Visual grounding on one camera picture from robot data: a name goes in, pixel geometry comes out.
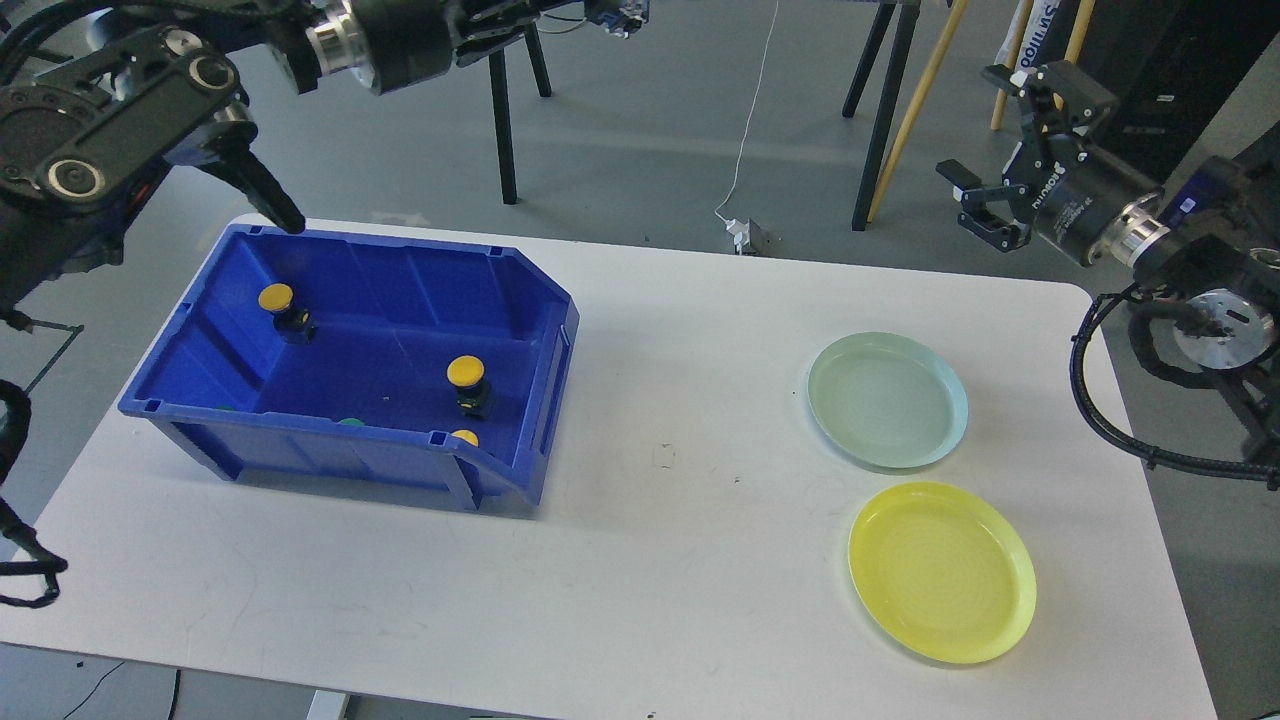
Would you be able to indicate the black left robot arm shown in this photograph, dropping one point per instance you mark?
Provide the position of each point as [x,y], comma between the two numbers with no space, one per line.
[102,98]

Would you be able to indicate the wooden pole left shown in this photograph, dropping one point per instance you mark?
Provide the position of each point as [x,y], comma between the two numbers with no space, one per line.
[956,12]

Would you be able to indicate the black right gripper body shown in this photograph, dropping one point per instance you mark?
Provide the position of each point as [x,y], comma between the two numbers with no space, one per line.
[1082,199]

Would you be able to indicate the yellow plate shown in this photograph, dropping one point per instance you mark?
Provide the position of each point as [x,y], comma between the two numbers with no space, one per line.
[942,572]

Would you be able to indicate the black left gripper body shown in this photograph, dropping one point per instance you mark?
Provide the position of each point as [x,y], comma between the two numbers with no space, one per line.
[402,43]

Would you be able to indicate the wooden pole right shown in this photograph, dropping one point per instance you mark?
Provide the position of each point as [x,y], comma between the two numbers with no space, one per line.
[1079,29]

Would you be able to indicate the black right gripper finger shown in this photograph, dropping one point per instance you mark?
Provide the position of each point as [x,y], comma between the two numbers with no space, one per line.
[974,199]
[1059,93]

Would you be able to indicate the white printed bag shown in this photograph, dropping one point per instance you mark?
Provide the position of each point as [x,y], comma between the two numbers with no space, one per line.
[1039,27]

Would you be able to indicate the light green plate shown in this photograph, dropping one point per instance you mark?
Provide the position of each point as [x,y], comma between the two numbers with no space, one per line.
[887,402]

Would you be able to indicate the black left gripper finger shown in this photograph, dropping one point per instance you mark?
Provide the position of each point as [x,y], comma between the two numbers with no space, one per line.
[481,32]

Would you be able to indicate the wooden pole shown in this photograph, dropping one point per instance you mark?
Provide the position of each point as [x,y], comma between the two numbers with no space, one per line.
[956,12]
[1079,29]
[1011,49]

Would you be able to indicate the yellow push button front edge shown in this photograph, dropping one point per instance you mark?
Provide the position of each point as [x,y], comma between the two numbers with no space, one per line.
[467,436]

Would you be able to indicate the yellow push button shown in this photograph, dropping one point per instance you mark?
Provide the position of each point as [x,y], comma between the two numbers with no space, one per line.
[291,321]
[472,390]

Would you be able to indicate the black easel legs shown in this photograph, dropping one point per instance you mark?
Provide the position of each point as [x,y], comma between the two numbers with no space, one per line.
[892,28]

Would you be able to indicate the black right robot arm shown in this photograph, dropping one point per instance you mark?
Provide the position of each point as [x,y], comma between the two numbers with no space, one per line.
[1203,306]

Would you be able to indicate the black stool legs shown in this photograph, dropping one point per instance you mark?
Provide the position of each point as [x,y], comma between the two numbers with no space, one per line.
[503,128]

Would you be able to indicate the white power plug block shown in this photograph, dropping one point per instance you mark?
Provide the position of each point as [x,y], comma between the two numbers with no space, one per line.
[747,237]

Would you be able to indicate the black cabinet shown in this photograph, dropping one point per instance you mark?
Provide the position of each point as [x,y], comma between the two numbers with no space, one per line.
[1172,65]

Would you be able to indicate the wooden pole middle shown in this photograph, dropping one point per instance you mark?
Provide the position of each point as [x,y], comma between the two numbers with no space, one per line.
[1011,49]

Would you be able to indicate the blue plastic storage bin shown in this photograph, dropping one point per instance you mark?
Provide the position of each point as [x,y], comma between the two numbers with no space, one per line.
[391,313]

